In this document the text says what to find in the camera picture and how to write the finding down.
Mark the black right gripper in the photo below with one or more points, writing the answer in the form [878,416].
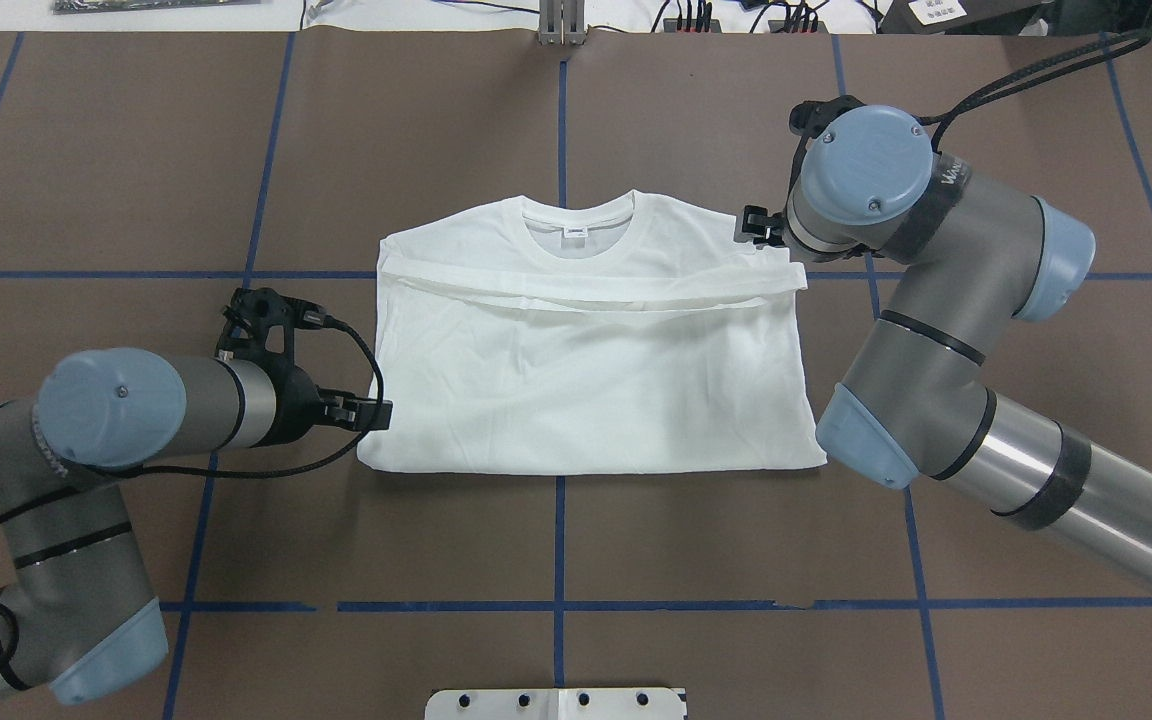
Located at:
[758,226]

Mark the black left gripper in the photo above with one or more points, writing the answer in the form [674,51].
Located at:
[292,409]

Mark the white long-sleeve printed shirt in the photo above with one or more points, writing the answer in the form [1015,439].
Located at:
[636,337]

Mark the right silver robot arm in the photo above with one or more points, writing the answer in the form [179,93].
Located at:
[976,254]

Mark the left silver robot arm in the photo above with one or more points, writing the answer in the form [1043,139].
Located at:
[81,617]

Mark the aluminium frame post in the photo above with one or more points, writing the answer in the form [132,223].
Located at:
[562,23]

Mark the white central pedestal column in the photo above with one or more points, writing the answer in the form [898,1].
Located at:
[559,703]

